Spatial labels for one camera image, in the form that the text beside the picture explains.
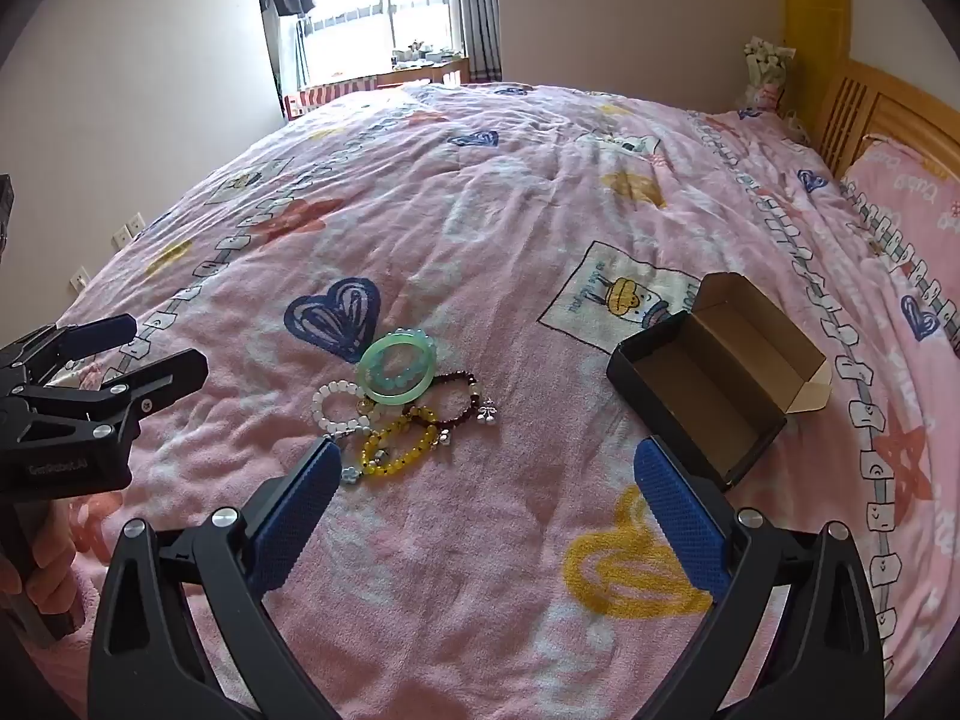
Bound white bead bracelet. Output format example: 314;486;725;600
311;380;376;440

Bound grey curtain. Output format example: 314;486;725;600
456;0;505;85

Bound light blue bead bracelet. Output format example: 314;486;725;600
373;327;433;391

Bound person's left hand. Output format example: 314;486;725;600
0;493;82;620

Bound wooden table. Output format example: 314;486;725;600
375;56;472;89

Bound yellow bead bracelet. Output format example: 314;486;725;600
358;403;445;482

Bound wooden headboard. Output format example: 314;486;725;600
814;60;960;188

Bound pink printed blanket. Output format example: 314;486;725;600
0;81;960;720

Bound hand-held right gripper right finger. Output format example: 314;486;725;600
634;435;897;720

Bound black cardboard box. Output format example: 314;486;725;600
606;272;835;494

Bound green jade bangle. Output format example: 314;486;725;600
358;332;437;404

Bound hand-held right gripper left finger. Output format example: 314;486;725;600
88;436;344;720

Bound pink pillow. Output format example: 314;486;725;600
838;139;960;357

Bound yellow wooden post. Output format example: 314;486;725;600
784;0;857;121

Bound dark red bead bracelet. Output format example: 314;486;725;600
403;369;500;452

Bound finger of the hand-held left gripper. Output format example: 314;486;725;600
0;313;138;391
11;349;209;440

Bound red striped cloth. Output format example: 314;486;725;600
283;75;382;122

